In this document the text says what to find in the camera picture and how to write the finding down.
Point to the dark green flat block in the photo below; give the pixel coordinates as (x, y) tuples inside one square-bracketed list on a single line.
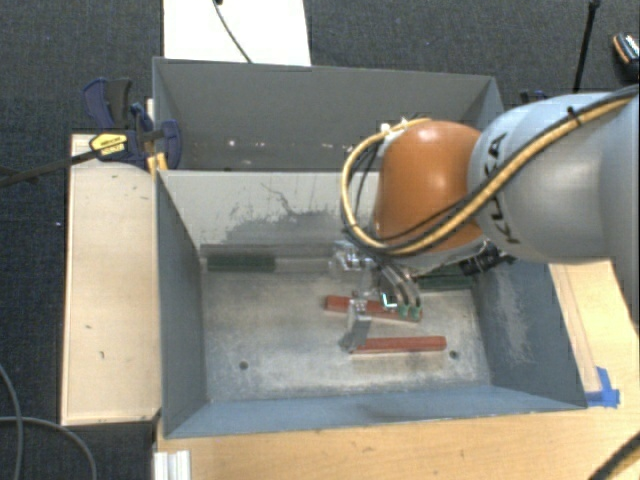
[(241, 262), (445, 283)]

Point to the pale wood board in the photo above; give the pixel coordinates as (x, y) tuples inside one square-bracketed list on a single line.
[(112, 288)]

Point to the red-brown flat block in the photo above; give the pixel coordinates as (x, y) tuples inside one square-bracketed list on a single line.
[(405, 344), (336, 304)]

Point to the grey metal bin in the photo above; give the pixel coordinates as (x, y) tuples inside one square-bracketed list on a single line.
[(280, 328)]

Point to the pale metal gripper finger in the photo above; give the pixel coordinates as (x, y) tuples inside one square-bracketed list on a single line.
[(356, 306), (362, 329)]

